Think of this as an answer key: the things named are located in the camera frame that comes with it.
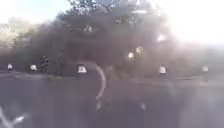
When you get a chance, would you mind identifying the row of trees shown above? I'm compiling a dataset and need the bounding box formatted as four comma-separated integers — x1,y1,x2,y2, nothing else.
0,0,224,80

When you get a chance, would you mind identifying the grey asphalt road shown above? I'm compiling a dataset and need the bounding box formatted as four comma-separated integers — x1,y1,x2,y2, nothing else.
0,71,224,128

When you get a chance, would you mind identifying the black and white post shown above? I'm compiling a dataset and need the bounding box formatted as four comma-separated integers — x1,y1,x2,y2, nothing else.
29,64,38,73
77,65,88,76
158,65,167,77
7,62,14,73

